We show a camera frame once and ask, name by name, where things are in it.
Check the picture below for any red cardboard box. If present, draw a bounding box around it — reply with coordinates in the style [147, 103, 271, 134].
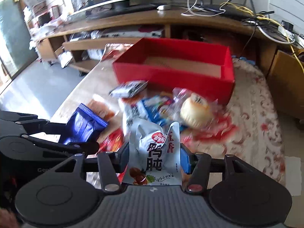
[112, 38, 235, 106]

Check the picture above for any floral tablecloth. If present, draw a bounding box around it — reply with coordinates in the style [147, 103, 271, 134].
[51, 43, 285, 195]

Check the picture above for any round bun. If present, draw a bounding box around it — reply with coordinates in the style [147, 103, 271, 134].
[172, 88, 219, 130]

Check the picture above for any grey-white snack pouch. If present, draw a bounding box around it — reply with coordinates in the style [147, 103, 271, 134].
[123, 118, 182, 186]

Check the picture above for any white flat cable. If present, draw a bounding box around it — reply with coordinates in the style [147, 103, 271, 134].
[182, 0, 226, 17]

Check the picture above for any white black-print snack packet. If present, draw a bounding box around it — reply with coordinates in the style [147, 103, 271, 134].
[119, 98, 143, 143]

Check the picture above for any grey thick cable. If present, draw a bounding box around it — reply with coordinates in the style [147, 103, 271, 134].
[258, 25, 297, 44]

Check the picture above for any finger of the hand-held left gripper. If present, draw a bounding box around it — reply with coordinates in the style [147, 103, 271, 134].
[26, 121, 70, 136]
[31, 136, 101, 156]

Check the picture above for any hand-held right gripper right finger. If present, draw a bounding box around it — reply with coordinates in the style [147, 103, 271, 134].
[180, 143, 248, 193]

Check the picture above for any blue foil snack packet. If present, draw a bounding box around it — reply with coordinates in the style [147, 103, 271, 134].
[58, 103, 108, 145]

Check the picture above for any wooden TV cabinet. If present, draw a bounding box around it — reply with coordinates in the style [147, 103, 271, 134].
[36, 5, 304, 124]

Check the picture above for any blue cloth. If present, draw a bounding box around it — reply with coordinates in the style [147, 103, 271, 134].
[232, 56, 256, 66]

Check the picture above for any orange snack packet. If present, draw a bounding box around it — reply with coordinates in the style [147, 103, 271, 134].
[86, 94, 120, 120]

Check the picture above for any blue and white snack packet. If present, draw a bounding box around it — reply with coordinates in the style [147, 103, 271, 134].
[139, 95, 183, 127]

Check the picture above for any pile of boxes and papers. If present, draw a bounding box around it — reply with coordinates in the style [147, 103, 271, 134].
[21, 0, 69, 28]

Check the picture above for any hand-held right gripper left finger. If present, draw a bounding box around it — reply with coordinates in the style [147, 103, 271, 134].
[55, 143, 131, 193]

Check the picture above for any black cable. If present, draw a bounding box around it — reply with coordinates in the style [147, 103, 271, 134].
[242, 25, 257, 58]

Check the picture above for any white power strip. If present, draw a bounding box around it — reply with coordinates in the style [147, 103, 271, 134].
[278, 25, 304, 48]

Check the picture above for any black and white snack packet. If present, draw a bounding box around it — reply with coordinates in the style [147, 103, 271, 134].
[109, 80, 149, 98]

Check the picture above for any red snack packet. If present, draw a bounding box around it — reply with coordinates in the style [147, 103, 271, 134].
[98, 128, 125, 154]

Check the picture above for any black router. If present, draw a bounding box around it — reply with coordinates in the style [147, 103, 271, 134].
[197, 3, 252, 19]

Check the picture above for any glass sliding door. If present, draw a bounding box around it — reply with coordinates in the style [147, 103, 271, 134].
[0, 0, 38, 76]

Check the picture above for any yellow cable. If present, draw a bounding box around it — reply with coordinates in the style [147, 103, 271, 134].
[220, 1, 304, 74]

